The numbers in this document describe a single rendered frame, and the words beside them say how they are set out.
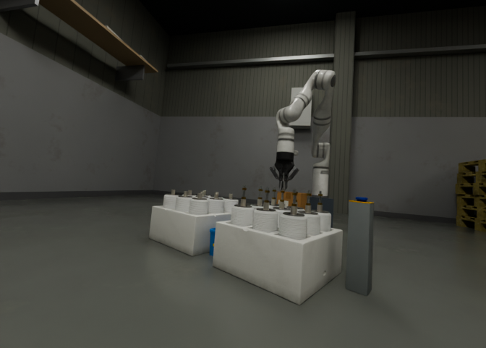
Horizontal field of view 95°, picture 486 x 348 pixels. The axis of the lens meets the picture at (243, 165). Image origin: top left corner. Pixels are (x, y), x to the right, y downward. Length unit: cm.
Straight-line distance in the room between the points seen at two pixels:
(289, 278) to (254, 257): 14
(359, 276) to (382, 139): 347
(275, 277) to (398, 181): 362
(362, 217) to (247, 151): 337
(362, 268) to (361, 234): 12
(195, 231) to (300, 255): 52
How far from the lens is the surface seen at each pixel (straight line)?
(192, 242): 110
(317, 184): 138
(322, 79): 121
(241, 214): 91
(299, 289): 78
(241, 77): 462
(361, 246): 93
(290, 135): 97
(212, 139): 436
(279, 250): 78
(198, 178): 438
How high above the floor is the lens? 35
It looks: 5 degrees up
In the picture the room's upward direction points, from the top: 4 degrees clockwise
